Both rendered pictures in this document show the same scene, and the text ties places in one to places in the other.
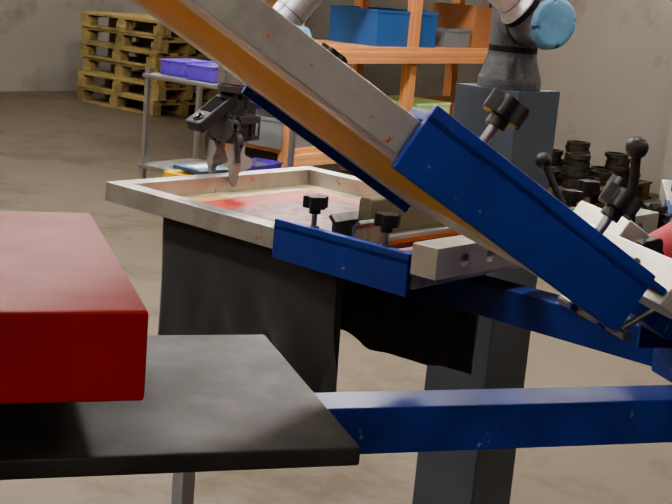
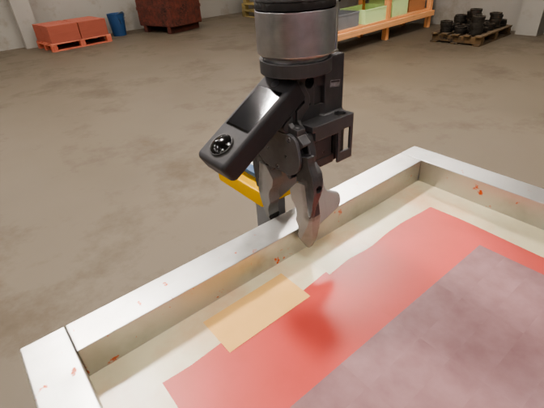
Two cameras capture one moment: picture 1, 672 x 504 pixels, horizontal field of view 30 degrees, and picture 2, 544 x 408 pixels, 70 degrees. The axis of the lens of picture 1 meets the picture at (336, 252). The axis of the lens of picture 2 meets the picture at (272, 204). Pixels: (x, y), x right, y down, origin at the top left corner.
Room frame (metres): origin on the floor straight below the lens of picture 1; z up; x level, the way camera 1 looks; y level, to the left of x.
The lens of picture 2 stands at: (2.27, 0.20, 1.27)
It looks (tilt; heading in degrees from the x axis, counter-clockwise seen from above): 33 degrees down; 12
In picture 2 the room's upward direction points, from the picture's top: 4 degrees counter-clockwise
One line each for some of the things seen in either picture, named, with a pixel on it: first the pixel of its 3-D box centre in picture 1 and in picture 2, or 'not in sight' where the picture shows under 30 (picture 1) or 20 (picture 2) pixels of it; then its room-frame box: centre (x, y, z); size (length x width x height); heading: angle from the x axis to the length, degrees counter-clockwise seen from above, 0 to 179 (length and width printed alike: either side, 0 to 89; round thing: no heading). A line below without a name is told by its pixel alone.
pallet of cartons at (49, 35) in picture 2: not in sight; (72, 32); (9.42, 5.26, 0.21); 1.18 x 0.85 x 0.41; 140
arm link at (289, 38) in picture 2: (234, 75); (293, 33); (2.67, 0.25, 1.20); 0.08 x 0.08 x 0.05
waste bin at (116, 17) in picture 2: not in sight; (118, 23); (10.34, 4.81, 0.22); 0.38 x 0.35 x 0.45; 140
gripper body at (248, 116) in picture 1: (235, 113); (302, 113); (2.67, 0.24, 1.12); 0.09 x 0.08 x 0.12; 139
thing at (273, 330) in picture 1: (246, 339); not in sight; (2.29, 0.16, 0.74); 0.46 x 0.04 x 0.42; 49
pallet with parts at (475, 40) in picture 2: (575, 169); (473, 23); (9.05, -1.68, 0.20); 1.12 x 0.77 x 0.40; 140
